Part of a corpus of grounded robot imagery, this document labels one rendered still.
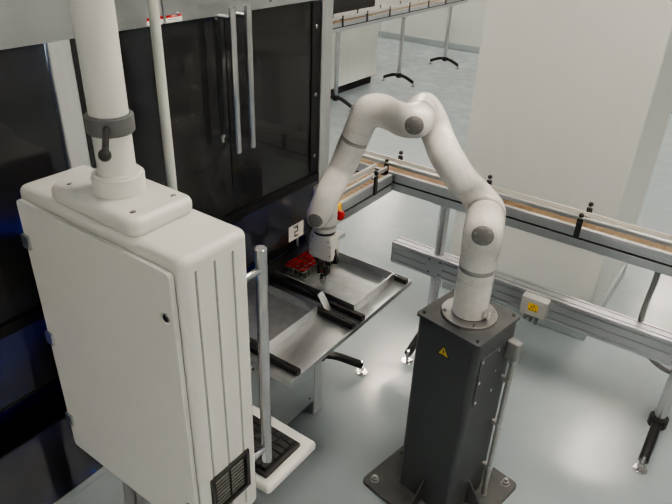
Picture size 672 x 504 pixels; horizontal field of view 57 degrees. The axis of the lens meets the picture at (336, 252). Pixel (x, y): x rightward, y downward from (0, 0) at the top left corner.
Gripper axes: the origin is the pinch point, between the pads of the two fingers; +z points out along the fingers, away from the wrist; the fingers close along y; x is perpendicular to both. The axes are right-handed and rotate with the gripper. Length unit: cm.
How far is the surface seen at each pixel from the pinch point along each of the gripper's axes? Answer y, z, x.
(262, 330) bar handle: 38, -35, -74
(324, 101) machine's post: -16, -53, 19
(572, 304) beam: 67, 39, 97
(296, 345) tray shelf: 15.2, 5.8, -34.0
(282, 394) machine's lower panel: -16, 65, -5
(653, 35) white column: 60, -67, 154
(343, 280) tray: 5.2, 5.6, 5.3
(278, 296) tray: -6.1, 5.2, -17.6
